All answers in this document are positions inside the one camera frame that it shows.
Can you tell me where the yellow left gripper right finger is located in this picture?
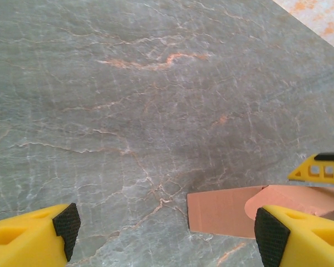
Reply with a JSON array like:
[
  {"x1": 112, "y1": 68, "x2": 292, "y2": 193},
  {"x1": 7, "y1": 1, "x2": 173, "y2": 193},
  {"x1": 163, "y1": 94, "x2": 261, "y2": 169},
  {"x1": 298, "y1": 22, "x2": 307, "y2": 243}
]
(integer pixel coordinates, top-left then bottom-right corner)
[{"x1": 253, "y1": 205, "x2": 334, "y2": 267}]

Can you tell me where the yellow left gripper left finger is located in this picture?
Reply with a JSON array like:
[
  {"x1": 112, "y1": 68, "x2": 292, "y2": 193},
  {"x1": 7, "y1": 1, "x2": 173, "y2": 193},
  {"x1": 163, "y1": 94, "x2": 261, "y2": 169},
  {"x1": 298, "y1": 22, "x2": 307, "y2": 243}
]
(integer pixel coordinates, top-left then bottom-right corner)
[{"x1": 0, "y1": 202, "x2": 81, "y2": 267}]

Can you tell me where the orange cardboard paper box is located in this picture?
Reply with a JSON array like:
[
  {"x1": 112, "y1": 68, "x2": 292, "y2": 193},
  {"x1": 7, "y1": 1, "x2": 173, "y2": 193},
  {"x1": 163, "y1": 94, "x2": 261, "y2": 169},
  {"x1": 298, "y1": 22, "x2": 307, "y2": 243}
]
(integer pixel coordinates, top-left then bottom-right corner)
[{"x1": 186, "y1": 184, "x2": 334, "y2": 240}]

